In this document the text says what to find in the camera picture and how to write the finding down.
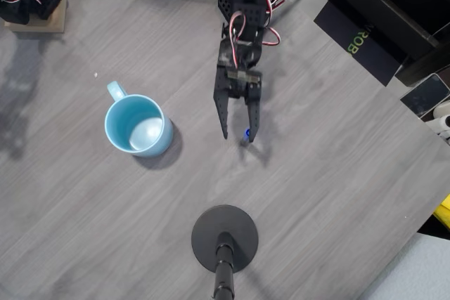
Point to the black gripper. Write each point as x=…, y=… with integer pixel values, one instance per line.
x=235, y=86

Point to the blue marker with black barrel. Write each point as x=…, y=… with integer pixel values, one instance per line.
x=247, y=133

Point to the light blue ceramic mug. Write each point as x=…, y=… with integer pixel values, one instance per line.
x=119, y=128

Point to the black box with green letters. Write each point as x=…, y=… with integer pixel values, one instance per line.
x=337, y=19

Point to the black smartphone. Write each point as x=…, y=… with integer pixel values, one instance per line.
x=427, y=94

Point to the white plastic device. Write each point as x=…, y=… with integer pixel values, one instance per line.
x=443, y=110

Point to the wooden base board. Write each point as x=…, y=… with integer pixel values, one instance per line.
x=35, y=27

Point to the yellow object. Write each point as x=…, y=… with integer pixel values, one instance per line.
x=444, y=212

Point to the light grey cloth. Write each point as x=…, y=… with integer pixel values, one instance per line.
x=422, y=272

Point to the black gripper camera mount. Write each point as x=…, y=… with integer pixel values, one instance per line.
x=242, y=76

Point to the black round-base camera stand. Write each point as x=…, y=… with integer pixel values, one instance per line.
x=211, y=222

